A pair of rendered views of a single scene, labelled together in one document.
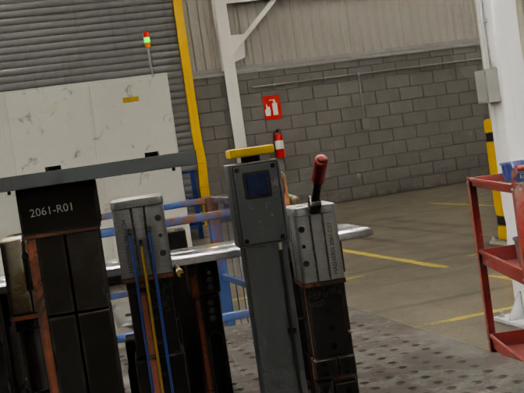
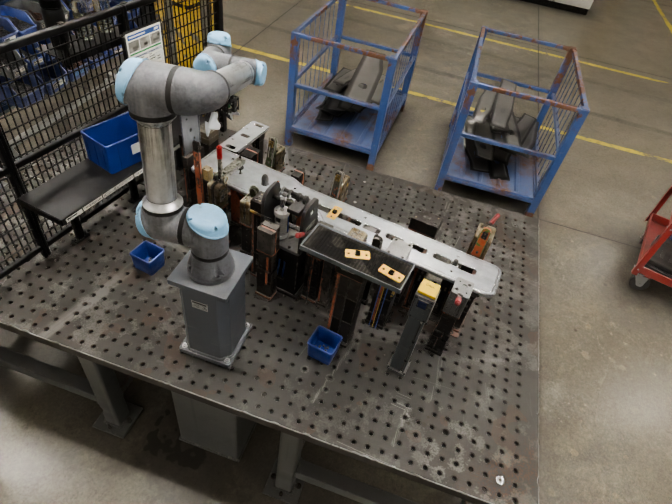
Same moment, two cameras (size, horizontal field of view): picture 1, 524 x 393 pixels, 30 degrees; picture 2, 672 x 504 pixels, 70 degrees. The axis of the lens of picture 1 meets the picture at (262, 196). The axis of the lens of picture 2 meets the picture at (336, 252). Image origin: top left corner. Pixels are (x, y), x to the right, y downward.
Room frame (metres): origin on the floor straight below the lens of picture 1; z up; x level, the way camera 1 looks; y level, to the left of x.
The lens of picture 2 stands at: (0.23, -0.18, 2.28)
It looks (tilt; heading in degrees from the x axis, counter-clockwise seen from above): 44 degrees down; 26
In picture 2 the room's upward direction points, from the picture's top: 10 degrees clockwise
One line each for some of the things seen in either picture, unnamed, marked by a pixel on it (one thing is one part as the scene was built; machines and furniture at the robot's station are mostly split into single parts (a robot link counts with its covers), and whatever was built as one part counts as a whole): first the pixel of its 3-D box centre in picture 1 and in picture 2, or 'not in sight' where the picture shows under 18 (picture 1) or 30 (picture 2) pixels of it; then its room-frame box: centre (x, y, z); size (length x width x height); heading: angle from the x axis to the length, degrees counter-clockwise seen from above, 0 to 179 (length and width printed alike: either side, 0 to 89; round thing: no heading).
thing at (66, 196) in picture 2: not in sight; (128, 156); (1.28, 1.40, 1.02); 0.90 x 0.22 x 0.03; 7
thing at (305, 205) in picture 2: not in sight; (288, 241); (1.38, 0.61, 0.94); 0.18 x 0.13 x 0.49; 97
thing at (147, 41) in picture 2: not in sight; (146, 61); (1.57, 1.56, 1.30); 0.23 x 0.02 x 0.31; 7
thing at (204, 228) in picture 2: not in sight; (206, 229); (0.98, 0.64, 1.27); 0.13 x 0.12 x 0.14; 114
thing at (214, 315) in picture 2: not in sight; (214, 305); (0.98, 0.63, 0.90); 0.21 x 0.21 x 0.40; 16
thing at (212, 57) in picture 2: not in sight; (214, 64); (1.32, 0.90, 1.59); 0.11 x 0.11 x 0.08; 24
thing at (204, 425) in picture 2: not in sight; (220, 387); (0.98, 0.63, 0.33); 0.31 x 0.31 x 0.66; 16
